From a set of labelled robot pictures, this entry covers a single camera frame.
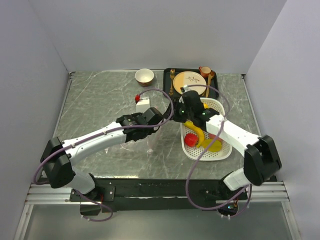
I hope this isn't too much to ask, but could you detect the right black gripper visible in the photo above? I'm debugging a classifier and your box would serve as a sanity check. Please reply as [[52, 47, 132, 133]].
[[164, 97, 194, 123]]

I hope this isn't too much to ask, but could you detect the clear zip top bag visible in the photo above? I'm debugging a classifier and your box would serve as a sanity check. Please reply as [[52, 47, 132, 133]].
[[104, 124, 166, 155]]

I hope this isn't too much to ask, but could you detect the pink food piece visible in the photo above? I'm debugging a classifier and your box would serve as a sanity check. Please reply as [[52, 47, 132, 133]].
[[208, 133, 216, 139]]

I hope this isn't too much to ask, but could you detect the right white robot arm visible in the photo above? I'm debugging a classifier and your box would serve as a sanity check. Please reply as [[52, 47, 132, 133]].
[[172, 90, 282, 199]]

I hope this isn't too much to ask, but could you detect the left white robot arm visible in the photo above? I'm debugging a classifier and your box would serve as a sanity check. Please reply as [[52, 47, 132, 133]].
[[40, 107, 164, 201]]

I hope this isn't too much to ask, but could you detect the yellow banana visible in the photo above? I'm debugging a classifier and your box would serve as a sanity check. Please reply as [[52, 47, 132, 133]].
[[183, 121, 205, 148]]

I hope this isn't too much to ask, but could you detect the black serving tray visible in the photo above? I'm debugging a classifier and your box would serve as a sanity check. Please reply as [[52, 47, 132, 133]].
[[162, 68, 219, 99]]

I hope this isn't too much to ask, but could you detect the cream and orange plate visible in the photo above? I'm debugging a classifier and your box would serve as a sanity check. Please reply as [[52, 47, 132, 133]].
[[173, 71, 207, 94]]

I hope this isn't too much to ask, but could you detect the small orange cup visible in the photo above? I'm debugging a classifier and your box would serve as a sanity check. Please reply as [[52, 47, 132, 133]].
[[198, 66, 212, 78]]

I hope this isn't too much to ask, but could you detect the gold spoon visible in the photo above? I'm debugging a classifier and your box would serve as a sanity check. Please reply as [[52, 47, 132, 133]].
[[205, 70, 215, 98]]

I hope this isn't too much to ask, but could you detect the white and brown bowl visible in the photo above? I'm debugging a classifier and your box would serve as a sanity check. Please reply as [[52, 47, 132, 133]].
[[134, 68, 155, 87]]

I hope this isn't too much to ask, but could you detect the gold fork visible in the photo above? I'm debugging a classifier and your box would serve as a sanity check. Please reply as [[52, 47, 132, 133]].
[[169, 68, 175, 96]]

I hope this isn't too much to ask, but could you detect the white perforated plastic basket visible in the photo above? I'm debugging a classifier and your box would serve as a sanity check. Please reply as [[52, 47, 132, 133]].
[[180, 97, 232, 162]]

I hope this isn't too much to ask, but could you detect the yellow star fruit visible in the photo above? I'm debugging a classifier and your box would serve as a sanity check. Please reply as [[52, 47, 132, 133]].
[[201, 138, 222, 153]]

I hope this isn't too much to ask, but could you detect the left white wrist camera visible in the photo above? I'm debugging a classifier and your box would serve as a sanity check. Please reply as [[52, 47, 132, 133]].
[[134, 94, 151, 113]]

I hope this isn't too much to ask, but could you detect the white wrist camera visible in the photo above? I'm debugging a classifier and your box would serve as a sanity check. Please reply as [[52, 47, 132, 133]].
[[180, 84, 190, 95], [134, 94, 151, 113]]

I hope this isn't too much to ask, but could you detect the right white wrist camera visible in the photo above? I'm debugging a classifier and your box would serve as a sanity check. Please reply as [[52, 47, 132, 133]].
[[180, 84, 190, 95]]

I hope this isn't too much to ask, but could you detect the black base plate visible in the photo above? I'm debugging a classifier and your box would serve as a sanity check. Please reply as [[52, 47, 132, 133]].
[[37, 176, 253, 216]]

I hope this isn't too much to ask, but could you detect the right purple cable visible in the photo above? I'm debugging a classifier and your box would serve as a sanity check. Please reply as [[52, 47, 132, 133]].
[[185, 84, 252, 219]]

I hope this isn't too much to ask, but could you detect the aluminium mounting rail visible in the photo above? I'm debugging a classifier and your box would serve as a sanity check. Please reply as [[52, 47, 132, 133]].
[[24, 182, 290, 205]]

